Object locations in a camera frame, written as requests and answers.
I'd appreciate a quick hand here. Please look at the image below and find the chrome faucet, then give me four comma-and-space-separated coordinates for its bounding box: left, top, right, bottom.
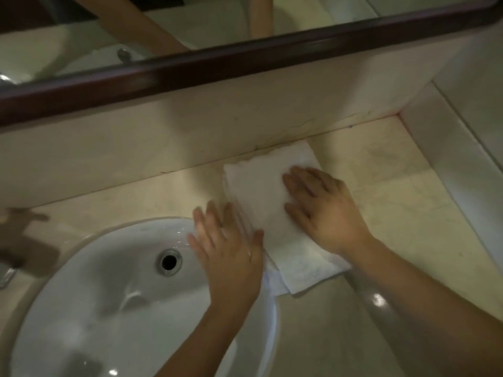
0, 207, 60, 290

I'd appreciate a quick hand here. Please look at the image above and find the mirror with dark wooden frame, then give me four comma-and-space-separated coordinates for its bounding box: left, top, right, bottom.
0, 0, 503, 128

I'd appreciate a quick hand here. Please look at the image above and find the white ceramic sink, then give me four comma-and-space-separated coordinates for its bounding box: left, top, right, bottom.
9, 217, 278, 377

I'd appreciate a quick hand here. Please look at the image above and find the person's right hand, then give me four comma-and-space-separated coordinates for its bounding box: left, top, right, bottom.
282, 165, 374, 258

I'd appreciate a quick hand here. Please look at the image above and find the person's left hand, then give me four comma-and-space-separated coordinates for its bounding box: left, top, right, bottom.
188, 199, 265, 311

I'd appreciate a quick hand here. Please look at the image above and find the white towel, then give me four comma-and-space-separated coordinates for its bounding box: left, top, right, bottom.
223, 140, 353, 297

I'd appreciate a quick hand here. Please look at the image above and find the person's right forearm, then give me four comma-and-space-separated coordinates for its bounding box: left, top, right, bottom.
342, 235, 503, 377

